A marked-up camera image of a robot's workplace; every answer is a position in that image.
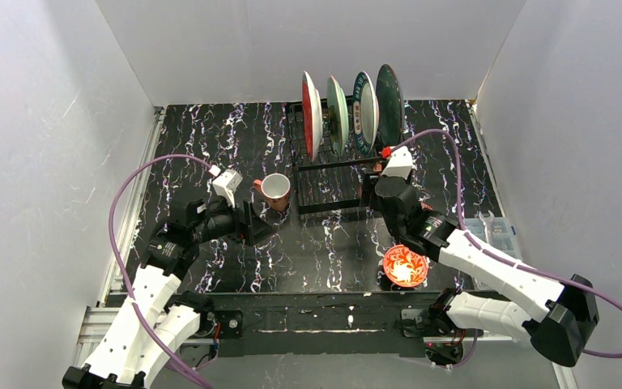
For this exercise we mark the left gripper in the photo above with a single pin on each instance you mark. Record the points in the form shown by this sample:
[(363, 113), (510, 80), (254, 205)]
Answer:
[(248, 223)]

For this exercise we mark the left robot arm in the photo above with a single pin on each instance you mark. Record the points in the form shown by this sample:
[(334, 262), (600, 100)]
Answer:
[(153, 321)]

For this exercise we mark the orange floral pattern bowl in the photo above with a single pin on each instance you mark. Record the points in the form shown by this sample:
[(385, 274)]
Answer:
[(404, 267)]

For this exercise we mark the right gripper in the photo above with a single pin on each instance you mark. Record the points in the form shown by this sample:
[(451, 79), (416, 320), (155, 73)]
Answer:
[(372, 189)]

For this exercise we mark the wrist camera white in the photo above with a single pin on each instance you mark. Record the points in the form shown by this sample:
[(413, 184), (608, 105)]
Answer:
[(399, 162), (225, 183)]

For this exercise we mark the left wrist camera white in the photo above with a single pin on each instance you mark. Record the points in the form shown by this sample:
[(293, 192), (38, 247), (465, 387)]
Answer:
[(225, 183)]

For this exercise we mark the green rim lettered plate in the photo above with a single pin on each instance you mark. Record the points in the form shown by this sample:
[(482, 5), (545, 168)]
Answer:
[(365, 113)]

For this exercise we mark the large brown mug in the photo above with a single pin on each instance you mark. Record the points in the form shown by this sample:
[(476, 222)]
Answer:
[(275, 188)]

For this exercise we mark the black wire dish rack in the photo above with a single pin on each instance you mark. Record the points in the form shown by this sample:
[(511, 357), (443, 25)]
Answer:
[(330, 183)]

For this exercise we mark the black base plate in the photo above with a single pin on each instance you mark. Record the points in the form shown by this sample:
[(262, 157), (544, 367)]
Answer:
[(318, 323)]

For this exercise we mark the dark blue glazed plate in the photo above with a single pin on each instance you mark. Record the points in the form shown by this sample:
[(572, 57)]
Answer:
[(391, 108)]

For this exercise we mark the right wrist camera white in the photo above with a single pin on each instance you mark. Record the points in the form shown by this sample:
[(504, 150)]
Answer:
[(399, 162)]

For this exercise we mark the light green flower plate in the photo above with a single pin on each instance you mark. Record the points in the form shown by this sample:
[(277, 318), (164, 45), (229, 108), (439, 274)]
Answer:
[(338, 119)]

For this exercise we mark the clear plastic box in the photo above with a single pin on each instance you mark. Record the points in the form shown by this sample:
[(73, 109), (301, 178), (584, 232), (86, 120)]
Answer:
[(503, 239)]

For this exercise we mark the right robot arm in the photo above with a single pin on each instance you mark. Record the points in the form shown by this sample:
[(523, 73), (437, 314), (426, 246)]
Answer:
[(556, 317)]

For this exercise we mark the red teal floral plate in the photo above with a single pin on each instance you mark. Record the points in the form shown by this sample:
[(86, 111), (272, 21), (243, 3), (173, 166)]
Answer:
[(312, 116)]

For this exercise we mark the silver wrench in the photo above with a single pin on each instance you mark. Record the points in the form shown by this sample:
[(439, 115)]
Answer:
[(487, 220)]

